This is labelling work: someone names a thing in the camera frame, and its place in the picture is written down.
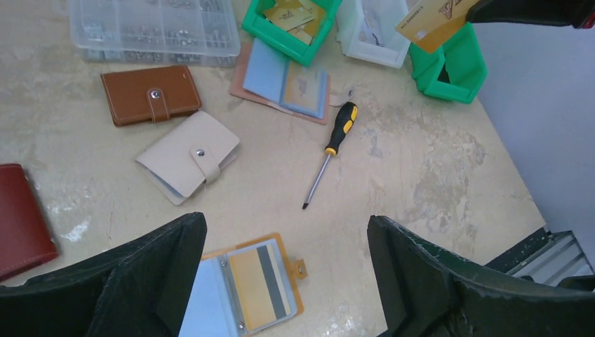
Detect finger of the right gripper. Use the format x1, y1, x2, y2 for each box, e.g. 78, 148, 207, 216
466, 0, 594, 29

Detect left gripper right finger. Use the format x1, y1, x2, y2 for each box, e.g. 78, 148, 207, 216
367, 216, 594, 336

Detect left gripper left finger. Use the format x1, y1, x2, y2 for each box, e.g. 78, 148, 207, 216
1, 212, 207, 336

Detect mustard yellow card holder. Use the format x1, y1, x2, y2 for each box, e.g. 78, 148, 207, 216
179, 232, 307, 336

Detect gold credit card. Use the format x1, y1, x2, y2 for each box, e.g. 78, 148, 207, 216
395, 0, 479, 53

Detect red leather card holder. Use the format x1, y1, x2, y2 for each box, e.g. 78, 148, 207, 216
1, 164, 58, 281

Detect gold card in holder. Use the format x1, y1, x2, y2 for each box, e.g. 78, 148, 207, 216
229, 243, 293, 331

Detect beige card holder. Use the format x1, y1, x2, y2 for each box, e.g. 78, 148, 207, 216
135, 110, 240, 206

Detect brown leather card holder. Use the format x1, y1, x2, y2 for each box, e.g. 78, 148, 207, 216
100, 65, 202, 126

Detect cards in white bin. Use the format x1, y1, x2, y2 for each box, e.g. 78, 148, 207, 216
359, 1, 385, 47

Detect stack of loose cards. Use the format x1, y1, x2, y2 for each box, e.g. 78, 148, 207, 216
229, 39, 354, 125

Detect cards in green bin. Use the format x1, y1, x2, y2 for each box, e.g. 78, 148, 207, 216
263, 0, 326, 45

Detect green bin with cards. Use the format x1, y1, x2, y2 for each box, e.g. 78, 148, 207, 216
241, 0, 342, 65

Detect green bin right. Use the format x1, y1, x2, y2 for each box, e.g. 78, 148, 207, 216
409, 23, 488, 104

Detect yellow black screwdriver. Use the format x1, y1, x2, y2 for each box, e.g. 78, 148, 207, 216
302, 102, 359, 210

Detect white plastic bin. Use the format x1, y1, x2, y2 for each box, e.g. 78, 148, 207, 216
336, 0, 410, 68

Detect clear plastic organizer box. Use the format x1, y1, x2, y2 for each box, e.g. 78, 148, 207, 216
67, 0, 241, 67

